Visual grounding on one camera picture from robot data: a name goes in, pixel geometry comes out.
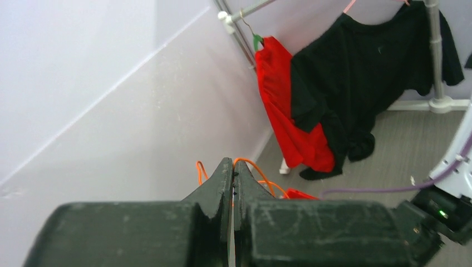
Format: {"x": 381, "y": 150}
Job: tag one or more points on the black t-shirt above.
{"x": 352, "y": 73}

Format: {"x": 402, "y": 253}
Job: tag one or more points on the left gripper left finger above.
{"x": 194, "y": 231}

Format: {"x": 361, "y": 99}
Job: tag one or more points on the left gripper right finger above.
{"x": 274, "y": 232}

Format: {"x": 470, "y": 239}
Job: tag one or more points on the metal clothes rack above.
{"x": 440, "y": 103}

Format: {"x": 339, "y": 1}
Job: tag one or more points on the red t-shirt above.
{"x": 274, "y": 83}

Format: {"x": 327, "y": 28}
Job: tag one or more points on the green hanger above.
{"x": 257, "y": 39}

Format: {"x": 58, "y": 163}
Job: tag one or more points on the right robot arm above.
{"x": 445, "y": 201}

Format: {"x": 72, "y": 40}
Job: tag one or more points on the pink hanger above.
{"x": 352, "y": 2}

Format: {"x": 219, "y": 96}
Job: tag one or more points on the red plastic bin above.
{"x": 296, "y": 194}

